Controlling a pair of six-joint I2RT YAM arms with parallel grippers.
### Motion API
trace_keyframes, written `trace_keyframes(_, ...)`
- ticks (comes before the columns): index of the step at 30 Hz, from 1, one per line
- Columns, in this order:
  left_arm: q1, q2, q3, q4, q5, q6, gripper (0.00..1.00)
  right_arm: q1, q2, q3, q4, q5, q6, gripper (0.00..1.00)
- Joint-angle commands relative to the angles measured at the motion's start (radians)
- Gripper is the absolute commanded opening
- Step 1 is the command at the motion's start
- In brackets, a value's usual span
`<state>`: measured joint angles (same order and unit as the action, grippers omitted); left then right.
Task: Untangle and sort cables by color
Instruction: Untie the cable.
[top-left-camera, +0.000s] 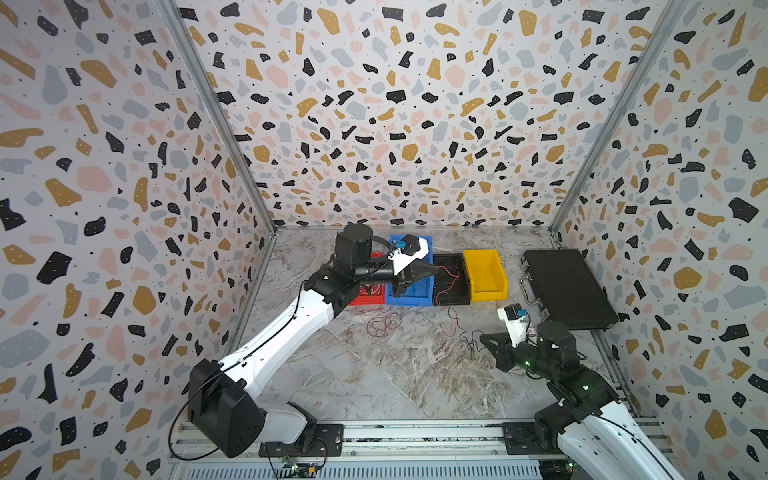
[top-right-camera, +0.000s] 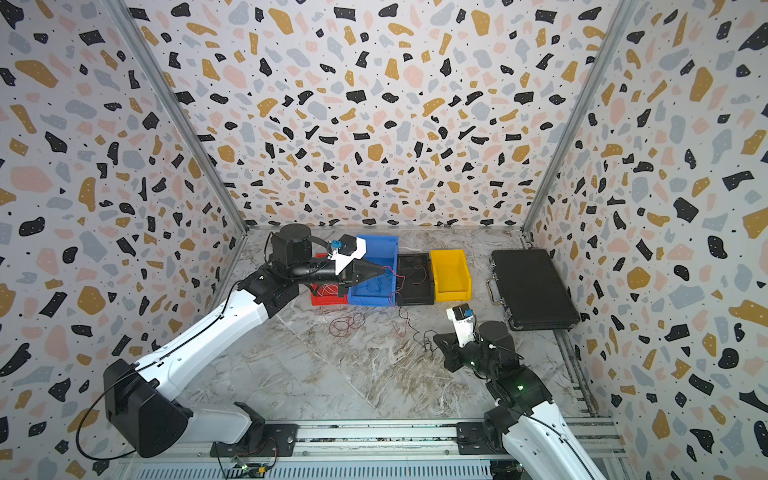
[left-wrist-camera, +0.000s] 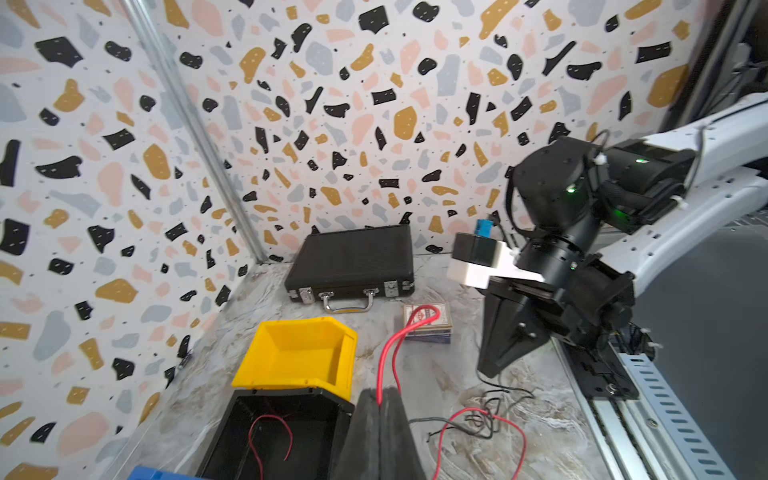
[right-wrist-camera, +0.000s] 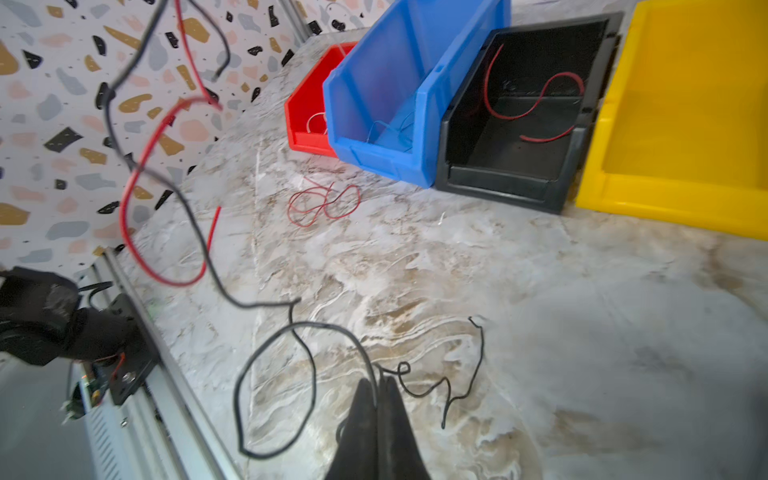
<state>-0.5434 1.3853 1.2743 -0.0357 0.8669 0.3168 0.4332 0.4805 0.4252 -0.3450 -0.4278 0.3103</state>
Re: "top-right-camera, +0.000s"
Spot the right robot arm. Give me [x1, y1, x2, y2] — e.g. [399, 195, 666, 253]
[433, 321, 605, 479]

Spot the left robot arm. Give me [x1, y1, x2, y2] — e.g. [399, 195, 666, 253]
[98, 224, 396, 458]

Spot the blue plastic bin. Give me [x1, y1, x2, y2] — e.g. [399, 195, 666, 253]
[348, 235, 399, 307]

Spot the red plastic bin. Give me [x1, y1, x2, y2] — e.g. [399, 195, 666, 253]
[309, 252, 349, 306]

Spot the black plastic bin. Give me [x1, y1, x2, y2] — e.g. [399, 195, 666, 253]
[395, 253, 435, 306]

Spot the yellow plastic bin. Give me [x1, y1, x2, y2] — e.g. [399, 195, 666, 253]
[430, 249, 472, 302]

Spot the black briefcase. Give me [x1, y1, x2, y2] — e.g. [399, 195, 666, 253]
[486, 249, 580, 331]

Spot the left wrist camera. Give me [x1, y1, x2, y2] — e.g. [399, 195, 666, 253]
[328, 234, 367, 275]

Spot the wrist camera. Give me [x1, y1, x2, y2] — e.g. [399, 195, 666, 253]
[446, 303, 476, 348]
[328, 234, 367, 275]

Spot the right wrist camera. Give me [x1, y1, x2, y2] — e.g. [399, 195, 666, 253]
[446, 303, 476, 348]

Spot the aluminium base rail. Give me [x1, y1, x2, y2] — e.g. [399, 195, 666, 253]
[116, 418, 628, 480]

